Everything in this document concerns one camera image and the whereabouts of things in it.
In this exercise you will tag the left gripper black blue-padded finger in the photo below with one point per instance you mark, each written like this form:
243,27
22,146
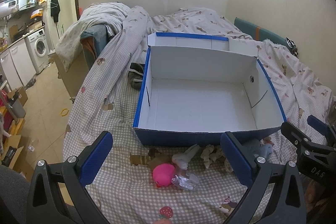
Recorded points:
45,203
286,203

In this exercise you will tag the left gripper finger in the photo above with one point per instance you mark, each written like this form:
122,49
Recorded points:
324,129
314,160

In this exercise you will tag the light blue plush toy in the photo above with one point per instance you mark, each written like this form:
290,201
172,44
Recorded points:
258,149

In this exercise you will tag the beige scrunchie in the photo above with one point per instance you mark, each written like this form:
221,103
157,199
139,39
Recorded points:
211,154

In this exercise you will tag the clear plastic bag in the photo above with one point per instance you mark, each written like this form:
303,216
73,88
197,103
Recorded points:
184,179

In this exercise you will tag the white cloth bunny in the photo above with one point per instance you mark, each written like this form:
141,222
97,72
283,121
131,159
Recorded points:
182,159

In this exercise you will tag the pink rubber toy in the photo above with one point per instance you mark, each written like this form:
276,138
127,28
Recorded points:
163,174

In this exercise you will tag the brown cardboard piece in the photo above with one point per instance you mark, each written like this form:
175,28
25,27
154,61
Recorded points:
158,160

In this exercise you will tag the cardboard boxes on floor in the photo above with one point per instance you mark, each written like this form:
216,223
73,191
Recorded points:
12,153

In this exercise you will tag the teal headboard cushion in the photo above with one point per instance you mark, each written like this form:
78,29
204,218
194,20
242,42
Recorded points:
259,33

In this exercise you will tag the blue white cardboard box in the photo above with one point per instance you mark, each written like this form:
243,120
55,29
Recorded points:
197,87

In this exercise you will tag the white kitchen cabinet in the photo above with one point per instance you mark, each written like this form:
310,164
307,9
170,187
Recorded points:
17,65

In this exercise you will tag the dark green cloth bag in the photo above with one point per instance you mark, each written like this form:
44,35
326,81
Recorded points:
135,75

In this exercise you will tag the bunched white duvet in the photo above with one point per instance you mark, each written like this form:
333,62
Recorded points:
110,15

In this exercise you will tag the white washing machine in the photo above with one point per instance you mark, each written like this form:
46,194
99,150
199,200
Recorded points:
38,49

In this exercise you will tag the black hanging garment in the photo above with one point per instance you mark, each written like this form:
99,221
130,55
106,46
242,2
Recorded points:
55,10

